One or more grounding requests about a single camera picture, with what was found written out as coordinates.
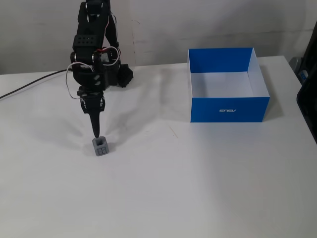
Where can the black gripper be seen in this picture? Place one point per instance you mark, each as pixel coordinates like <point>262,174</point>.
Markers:
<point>93,104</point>

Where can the gray hollow block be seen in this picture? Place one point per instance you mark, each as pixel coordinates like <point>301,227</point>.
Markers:
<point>101,148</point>

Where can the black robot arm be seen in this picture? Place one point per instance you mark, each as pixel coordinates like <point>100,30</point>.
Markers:
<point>94,42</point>

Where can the blue and white box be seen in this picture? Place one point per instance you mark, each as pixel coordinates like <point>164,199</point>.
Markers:
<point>227,109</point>

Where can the black table clamp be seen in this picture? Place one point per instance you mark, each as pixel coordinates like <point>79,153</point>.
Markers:
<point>125,75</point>

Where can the gray object with blue label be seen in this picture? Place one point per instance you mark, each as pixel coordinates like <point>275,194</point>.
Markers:
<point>298,70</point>

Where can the black plastic case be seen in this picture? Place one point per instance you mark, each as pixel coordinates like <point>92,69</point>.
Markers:
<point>308,99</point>

